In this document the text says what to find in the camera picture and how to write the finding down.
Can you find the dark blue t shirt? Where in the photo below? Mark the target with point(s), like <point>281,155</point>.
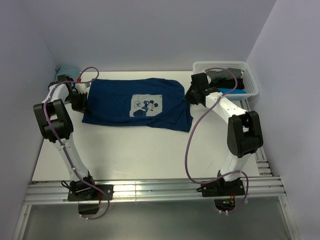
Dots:
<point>152,102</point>

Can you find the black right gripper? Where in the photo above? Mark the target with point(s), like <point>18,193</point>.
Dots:
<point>188,97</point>

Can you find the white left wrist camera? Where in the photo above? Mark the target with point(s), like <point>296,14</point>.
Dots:
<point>82,86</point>

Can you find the pale teal t shirt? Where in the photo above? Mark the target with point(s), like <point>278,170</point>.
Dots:
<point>68,73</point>

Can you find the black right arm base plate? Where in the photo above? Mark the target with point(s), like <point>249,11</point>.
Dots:
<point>222,188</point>

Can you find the grey rolled t shirt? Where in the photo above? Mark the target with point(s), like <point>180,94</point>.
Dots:
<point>220,75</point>

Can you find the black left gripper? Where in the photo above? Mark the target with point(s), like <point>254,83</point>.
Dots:
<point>82,107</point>

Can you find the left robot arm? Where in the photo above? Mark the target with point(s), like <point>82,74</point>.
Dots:
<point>55,125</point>

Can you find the light blue rolled t shirt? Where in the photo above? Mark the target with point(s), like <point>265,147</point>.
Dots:
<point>235,91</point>

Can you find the white plastic basket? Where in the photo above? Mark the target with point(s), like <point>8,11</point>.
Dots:
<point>250,83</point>

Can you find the aluminium frame rail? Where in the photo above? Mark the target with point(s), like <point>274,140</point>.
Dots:
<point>150,175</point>

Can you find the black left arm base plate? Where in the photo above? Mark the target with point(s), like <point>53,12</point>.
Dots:
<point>89,201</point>

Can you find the black rolled t shirt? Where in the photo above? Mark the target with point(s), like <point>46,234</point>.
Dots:
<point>228,84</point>

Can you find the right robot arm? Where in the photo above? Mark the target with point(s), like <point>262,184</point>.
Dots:
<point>244,137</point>

